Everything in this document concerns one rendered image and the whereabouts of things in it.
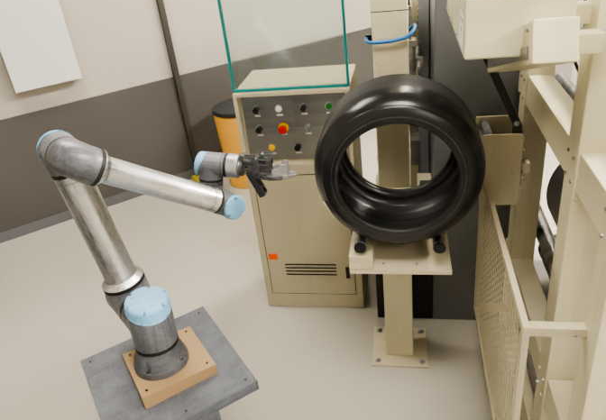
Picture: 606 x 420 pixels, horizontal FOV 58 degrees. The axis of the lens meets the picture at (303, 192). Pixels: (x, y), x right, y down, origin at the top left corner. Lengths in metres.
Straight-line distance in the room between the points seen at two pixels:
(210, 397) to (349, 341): 1.14
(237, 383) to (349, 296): 1.24
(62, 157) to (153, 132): 2.95
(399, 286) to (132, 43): 2.84
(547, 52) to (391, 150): 0.99
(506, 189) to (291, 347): 1.38
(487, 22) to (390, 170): 0.97
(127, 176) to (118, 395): 0.78
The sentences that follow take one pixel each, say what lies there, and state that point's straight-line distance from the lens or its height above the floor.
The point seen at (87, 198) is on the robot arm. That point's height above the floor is 1.27.
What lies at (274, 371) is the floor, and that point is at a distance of 2.84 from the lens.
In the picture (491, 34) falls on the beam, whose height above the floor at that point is 1.70.
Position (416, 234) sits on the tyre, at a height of 0.96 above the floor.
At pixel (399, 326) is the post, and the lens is 2.71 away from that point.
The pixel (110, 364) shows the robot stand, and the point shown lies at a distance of 2.23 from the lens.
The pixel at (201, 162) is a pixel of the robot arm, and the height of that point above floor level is 1.23.
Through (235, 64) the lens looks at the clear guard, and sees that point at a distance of 2.58.
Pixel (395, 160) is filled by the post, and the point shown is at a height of 1.07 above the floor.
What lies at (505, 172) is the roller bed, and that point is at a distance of 2.20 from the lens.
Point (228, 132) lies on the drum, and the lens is 4.29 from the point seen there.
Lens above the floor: 2.03
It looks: 28 degrees down
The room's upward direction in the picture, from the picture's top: 7 degrees counter-clockwise
